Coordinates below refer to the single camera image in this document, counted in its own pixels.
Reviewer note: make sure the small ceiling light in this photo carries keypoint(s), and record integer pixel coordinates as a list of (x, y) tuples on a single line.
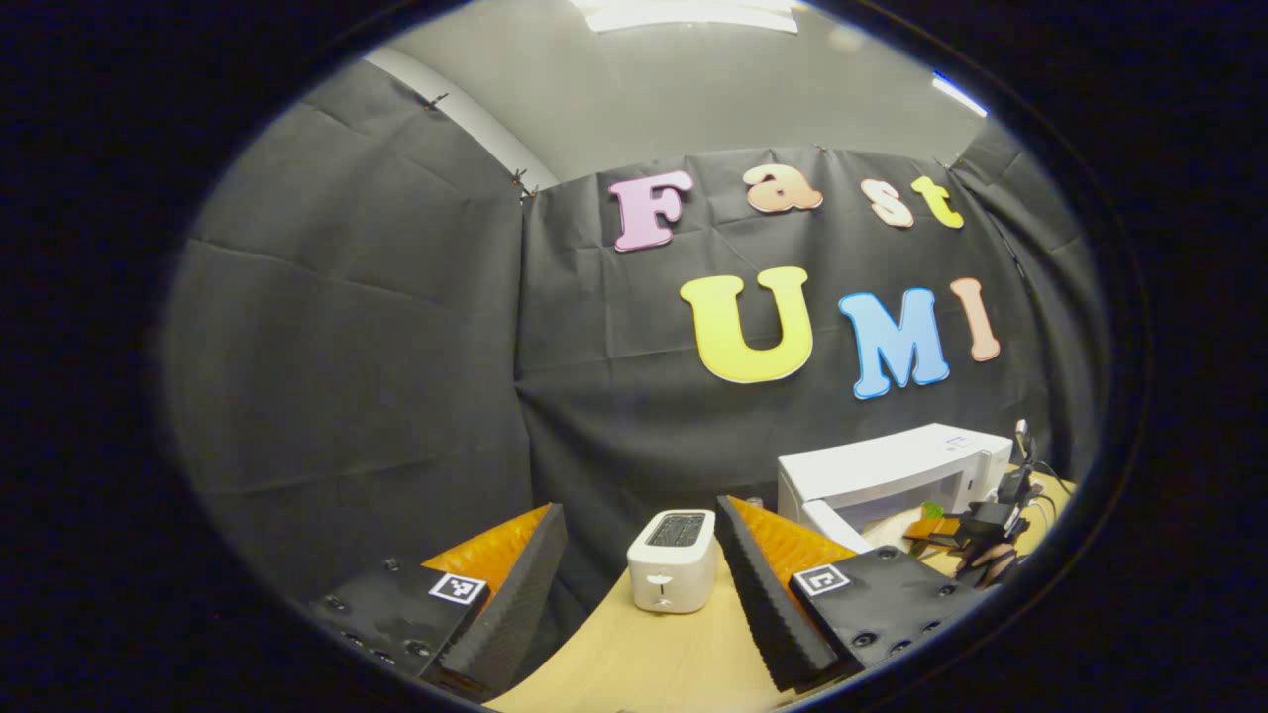
[(959, 94)]

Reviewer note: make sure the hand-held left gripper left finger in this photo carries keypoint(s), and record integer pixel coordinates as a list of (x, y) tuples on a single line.
[(515, 604)]

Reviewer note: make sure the white microwave oven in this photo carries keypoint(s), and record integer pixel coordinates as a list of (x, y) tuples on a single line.
[(872, 465)]

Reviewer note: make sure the large ceiling light panel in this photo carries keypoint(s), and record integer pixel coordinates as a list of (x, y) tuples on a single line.
[(684, 15)]

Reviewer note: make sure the white toaster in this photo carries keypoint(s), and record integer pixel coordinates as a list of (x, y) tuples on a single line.
[(672, 569)]

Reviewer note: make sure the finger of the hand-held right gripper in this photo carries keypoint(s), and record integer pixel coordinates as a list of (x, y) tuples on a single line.
[(931, 530)]

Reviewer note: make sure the sandwich with lettuce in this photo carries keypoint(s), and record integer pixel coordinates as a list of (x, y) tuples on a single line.
[(932, 510)]

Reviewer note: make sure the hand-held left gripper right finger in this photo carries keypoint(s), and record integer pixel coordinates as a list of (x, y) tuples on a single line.
[(768, 604)]

